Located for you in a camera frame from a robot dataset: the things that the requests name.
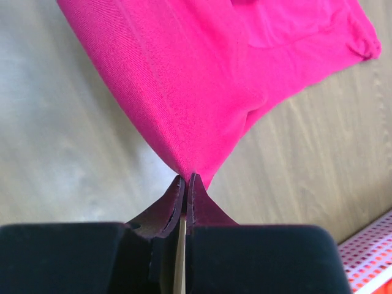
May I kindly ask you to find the magenta t shirt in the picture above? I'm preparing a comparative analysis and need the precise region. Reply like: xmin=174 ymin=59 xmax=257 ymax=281
xmin=58 ymin=0 xmax=382 ymax=186

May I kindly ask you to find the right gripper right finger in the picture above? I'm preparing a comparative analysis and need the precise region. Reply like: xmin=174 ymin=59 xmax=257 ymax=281
xmin=185 ymin=174 xmax=352 ymax=293

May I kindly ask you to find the white plastic basket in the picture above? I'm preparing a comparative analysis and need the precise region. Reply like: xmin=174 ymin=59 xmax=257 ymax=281
xmin=338 ymin=211 xmax=392 ymax=294

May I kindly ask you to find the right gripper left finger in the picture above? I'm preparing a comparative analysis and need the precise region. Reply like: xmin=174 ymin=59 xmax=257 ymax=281
xmin=1 ymin=176 xmax=185 ymax=293

